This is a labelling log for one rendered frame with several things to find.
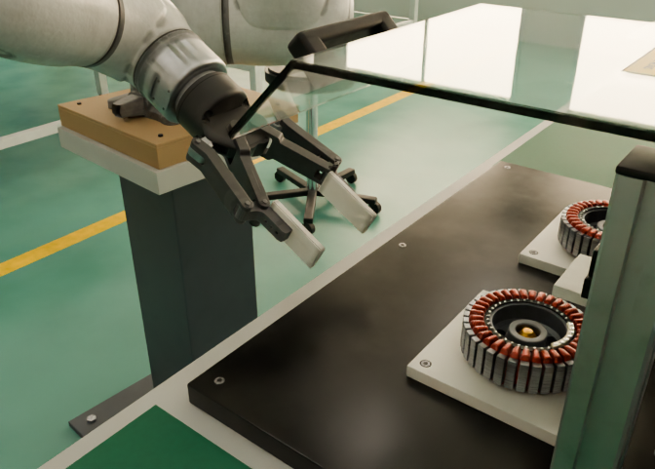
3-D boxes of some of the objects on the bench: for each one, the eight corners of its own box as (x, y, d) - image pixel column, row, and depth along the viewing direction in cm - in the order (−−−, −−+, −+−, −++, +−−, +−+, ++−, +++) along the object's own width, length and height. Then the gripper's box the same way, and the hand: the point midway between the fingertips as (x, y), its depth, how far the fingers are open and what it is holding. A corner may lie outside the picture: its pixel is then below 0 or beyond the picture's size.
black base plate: (188, 403, 57) (186, 382, 56) (498, 173, 102) (500, 159, 101) (838, 817, 32) (856, 796, 31) (871, 270, 77) (878, 254, 76)
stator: (436, 361, 57) (440, 326, 55) (493, 303, 65) (498, 271, 63) (561, 419, 51) (569, 382, 49) (608, 348, 59) (617, 314, 57)
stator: (546, 255, 73) (552, 226, 71) (568, 216, 82) (573, 189, 80) (655, 283, 68) (664, 253, 66) (666, 238, 77) (674, 210, 75)
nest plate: (405, 375, 57) (406, 365, 57) (481, 298, 68) (482, 289, 67) (576, 457, 49) (579, 446, 49) (633, 355, 60) (635, 344, 59)
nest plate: (518, 262, 74) (519, 253, 74) (564, 214, 85) (565, 206, 84) (658, 309, 66) (661, 298, 65) (690, 250, 77) (693, 241, 76)
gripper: (254, 98, 82) (384, 225, 76) (114, 147, 67) (262, 308, 61) (275, 51, 77) (416, 182, 71) (128, 92, 62) (290, 261, 56)
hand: (327, 223), depth 67 cm, fingers open, 8 cm apart
